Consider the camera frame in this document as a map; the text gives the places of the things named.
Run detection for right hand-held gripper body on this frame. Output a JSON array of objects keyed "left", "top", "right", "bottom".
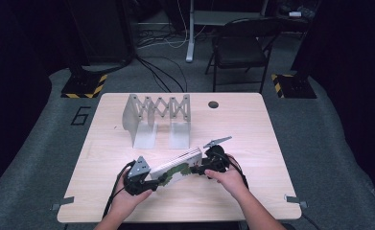
[{"left": 200, "top": 135, "right": 238, "bottom": 175}]

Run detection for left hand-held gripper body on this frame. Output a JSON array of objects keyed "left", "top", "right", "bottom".
[{"left": 123, "top": 155, "right": 154, "bottom": 196}]

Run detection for expandable metal book rack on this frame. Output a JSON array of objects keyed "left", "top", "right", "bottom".
[{"left": 122, "top": 93, "right": 192, "bottom": 150}]

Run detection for person's left hand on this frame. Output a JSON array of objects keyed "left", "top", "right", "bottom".
[{"left": 109, "top": 173, "right": 154, "bottom": 221}]

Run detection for person's right hand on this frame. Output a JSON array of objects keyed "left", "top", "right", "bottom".
[{"left": 203, "top": 154, "right": 250, "bottom": 199}]

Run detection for grey table edge clamp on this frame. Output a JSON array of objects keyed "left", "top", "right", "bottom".
[
  {"left": 283, "top": 194, "right": 309, "bottom": 210},
  {"left": 49, "top": 195, "right": 76, "bottom": 212}
]

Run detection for hazard-striped stand base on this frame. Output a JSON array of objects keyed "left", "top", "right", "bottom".
[
  {"left": 60, "top": 73, "right": 108, "bottom": 100},
  {"left": 270, "top": 73, "right": 318, "bottom": 100}
]

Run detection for black folding chair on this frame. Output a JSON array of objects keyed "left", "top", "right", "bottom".
[{"left": 204, "top": 16, "right": 283, "bottom": 95}]

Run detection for white desk leg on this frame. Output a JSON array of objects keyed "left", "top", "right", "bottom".
[{"left": 185, "top": 0, "right": 197, "bottom": 63}]

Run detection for black cabinet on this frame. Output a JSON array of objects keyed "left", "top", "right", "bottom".
[{"left": 65, "top": 0, "right": 137, "bottom": 66}]

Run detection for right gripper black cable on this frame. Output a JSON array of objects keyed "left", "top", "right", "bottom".
[{"left": 225, "top": 154, "right": 250, "bottom": 190}]

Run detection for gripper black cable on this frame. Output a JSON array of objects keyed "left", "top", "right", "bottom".
[
  {"left": 225, "top": 154, "right": 250, "bottom": 190},
  {"left": 102, "top": 160, "right": 137, "bottom": 220}
]

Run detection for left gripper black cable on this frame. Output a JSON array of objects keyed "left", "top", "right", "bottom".
[{"left": 102, "top": 160, "right": 137, "bottom": 220}]

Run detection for black floor cables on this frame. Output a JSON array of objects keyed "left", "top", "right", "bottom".
[{"left": 135, "top": 56, "right": 189, "bottom": 94}]

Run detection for white floor cables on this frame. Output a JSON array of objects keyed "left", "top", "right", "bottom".
[{"left": 136, "top": 0, "right": 209, "bottom": 50}]

